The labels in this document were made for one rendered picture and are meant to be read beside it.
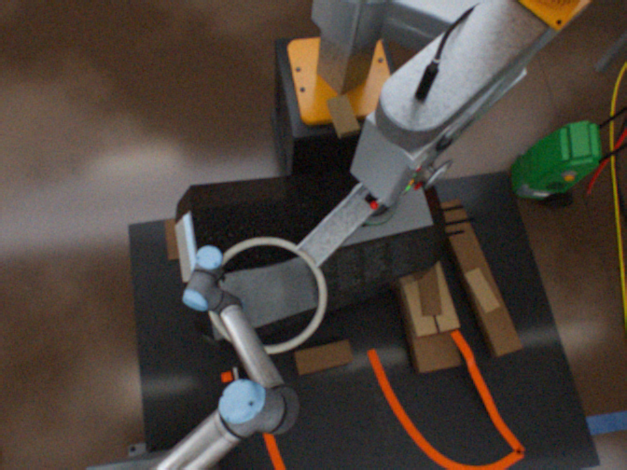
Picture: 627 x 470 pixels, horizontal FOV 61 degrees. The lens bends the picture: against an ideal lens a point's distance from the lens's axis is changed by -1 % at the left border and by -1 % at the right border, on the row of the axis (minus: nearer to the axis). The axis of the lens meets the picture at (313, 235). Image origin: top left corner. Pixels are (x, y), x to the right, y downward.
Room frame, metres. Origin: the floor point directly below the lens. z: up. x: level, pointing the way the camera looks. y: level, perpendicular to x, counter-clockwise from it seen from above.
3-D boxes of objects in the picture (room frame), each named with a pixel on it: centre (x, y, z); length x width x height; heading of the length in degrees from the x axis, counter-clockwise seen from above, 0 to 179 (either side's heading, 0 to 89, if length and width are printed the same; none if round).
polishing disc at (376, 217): (1.00, -0.24, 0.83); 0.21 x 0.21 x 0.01
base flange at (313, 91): (1.68, 0.02, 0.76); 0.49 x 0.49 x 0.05; 21
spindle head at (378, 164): (1.07, -0.28, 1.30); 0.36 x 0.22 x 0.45; 145
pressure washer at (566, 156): (1.74, -1.35, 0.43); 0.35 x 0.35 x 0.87; 6
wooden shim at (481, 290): (0.91, -1.02, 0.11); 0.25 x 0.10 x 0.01; 35
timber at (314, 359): (0.36, -0.19, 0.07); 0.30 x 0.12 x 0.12; 115
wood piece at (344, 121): (1.42, -0.02, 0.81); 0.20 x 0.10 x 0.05; 29
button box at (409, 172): (0.88, -0.29, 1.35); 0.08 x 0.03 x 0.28; 145
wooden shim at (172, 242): (0.87, 0.79, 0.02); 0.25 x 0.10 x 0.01; 22
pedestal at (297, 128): (1.68, 0.02, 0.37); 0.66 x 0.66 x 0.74; 21
